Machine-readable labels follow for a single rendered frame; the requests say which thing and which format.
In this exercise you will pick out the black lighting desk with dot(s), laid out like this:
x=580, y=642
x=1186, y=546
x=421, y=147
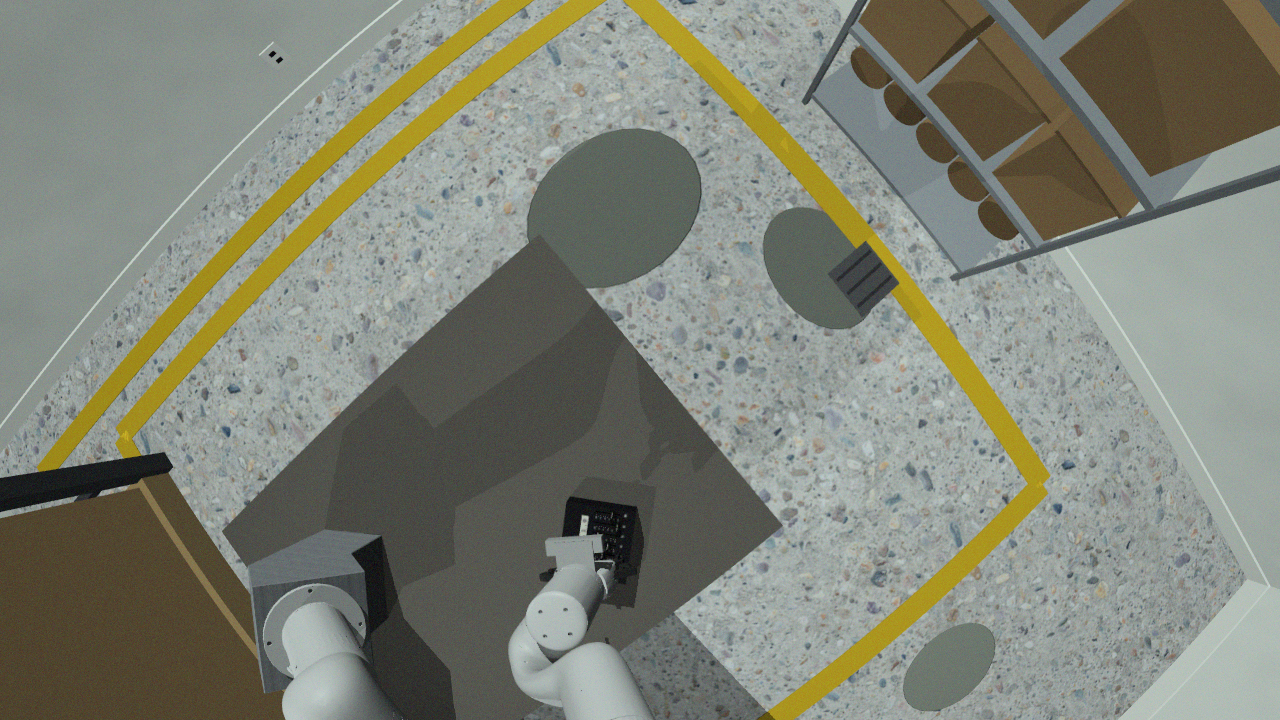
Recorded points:
x=585, y=516

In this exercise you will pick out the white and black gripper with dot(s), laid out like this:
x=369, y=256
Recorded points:
x=606, y=571

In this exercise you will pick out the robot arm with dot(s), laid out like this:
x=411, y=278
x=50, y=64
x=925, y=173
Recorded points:
x=593, y=681

